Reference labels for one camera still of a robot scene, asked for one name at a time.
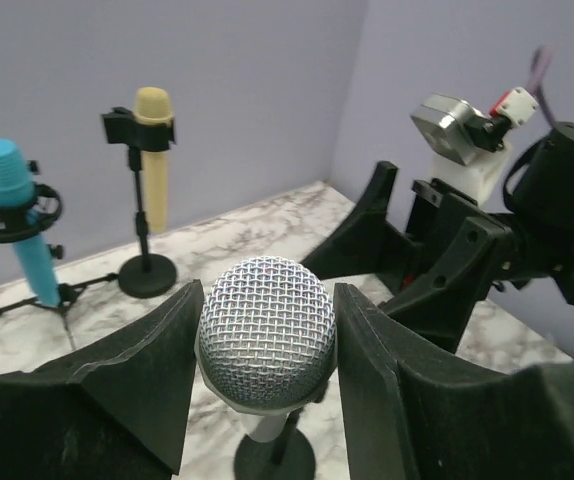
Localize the beige microphone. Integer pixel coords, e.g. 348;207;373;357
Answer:
134;86;175;234

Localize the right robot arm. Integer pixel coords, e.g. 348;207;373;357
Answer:
304;122;574;352

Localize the tall black clip stand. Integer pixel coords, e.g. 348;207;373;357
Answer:
101;107;177;299

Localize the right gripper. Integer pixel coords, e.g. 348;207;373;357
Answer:
302;161;517;353

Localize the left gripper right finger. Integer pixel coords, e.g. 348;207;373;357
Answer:
334;284;574;479

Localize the blue microphone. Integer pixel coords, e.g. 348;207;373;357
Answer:
0;138;60;307

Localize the black tripod shock-mount stand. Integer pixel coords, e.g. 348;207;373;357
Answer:
0;160;117;349

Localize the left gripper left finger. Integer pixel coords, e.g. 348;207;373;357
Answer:
0;280;203;479

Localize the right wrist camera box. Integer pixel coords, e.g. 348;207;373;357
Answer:
410;87;539;205

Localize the short black clip stand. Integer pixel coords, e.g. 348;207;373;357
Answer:
233;407;316;479

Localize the white microphone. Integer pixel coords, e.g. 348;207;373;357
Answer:
195;256;336;443

